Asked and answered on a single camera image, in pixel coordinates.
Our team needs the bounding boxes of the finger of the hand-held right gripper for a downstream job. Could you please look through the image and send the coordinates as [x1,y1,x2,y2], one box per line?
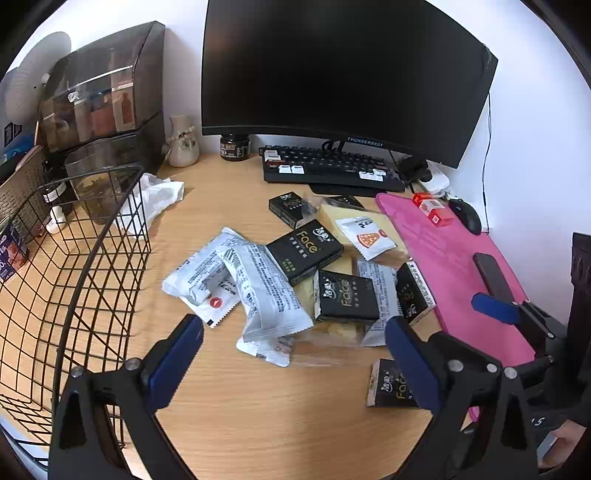
[471,293,568,342]
[517,353,555,393]

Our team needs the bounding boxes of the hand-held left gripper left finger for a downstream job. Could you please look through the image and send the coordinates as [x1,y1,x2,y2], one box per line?
[48,314,206,480]

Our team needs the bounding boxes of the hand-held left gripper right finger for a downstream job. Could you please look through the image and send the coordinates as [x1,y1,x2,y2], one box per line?
[385,316,539,480]

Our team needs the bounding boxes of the black wire basket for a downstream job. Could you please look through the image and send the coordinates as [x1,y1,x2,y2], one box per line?
[0,164,153,462]

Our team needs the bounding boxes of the wooden desktop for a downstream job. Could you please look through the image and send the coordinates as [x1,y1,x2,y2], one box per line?
[0,152,509,480]

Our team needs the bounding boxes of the person's right hand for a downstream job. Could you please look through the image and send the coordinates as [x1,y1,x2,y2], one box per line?
[538,420,591,472]

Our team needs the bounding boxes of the black phone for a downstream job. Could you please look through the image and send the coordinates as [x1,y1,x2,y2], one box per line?
[473,253,515,305]

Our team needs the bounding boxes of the white sachet with red mark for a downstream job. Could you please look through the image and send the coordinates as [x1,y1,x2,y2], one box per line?
[179,279,242,329]

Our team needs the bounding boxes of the pink desk mat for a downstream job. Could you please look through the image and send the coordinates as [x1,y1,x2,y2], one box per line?
[375,193,539,423]

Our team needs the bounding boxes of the black computer mouse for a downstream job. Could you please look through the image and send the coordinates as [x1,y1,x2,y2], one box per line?
[448,198,482,236]

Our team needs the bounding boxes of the long white snack packet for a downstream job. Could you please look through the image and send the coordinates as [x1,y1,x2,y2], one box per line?
[216,242,314,343]

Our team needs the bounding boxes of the red and white box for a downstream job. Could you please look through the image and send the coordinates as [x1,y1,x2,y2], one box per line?
[412,193,454,227]

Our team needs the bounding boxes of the white packet with pizza print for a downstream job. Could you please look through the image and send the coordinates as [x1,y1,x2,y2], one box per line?
[335,216,399,261]

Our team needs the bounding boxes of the white power strip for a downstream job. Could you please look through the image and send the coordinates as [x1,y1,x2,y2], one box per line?
[418,166,451,197]

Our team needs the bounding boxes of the crumpled white plastic bag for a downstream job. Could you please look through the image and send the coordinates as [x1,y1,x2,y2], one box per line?
[115,173,185,241]

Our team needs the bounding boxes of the black power adapter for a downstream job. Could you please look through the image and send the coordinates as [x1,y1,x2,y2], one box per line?
[398,157,430,183]

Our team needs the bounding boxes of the clear bag of yellow snacks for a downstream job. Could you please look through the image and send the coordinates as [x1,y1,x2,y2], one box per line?
[295,196,411,365]

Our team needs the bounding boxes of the clear glass jar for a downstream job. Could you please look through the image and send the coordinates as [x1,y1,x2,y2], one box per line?
[65,138,141,226]

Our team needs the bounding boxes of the labelled tin can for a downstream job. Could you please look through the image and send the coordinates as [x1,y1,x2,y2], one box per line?
[0,219,29,284]

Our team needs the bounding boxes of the dark bottle with white label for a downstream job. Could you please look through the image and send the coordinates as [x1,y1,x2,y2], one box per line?
[44,159,70,217]

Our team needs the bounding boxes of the cream ceramic vase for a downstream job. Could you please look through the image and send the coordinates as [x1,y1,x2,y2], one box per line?
[167,114,200,168]

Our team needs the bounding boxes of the small dark jar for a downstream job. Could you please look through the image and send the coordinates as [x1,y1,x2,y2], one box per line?
[220,134,251,161]

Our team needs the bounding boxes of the black mechanical keyboard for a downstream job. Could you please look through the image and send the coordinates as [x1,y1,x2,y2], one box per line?
[259,145,407,192]

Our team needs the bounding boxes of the beige plastic basket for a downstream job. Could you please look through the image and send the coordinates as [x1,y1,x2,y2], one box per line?
[0,145,51,217]

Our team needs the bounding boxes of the dark acrylic storage organizer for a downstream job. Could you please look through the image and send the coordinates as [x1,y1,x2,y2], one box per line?
[37,21,167,176]

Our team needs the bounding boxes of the black curved monitor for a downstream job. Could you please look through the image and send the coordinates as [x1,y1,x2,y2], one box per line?
[202,0,499,195]

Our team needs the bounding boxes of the white desk fan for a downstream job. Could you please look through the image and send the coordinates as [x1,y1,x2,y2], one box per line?
[0,31,72,153]

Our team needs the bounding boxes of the black cable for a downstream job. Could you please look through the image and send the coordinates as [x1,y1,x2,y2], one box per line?
[480,92,492,232]

